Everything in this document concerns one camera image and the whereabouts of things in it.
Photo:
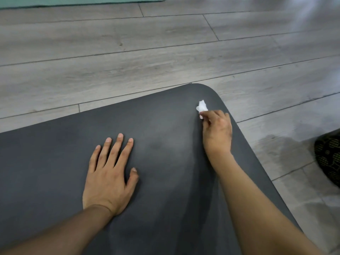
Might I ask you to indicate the white wipe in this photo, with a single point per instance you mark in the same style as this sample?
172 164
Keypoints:
201 106

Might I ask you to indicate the teal floor mat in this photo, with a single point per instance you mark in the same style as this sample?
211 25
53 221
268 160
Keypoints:
79 1

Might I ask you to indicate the black patterned trash bin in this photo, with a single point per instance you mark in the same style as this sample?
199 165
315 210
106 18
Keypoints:
329 156

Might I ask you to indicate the dark grey yoga mat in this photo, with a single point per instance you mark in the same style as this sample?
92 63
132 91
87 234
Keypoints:
66 156

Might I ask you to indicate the person's left forearm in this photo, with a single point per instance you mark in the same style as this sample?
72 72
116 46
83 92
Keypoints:
58 233

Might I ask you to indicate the person's left hand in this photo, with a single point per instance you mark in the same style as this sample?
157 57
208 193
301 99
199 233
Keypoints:
106 183

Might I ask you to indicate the person's right hand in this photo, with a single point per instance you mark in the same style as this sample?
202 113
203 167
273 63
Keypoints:
216 135

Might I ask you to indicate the person's right forearm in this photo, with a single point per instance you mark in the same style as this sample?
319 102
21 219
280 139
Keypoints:
260 209

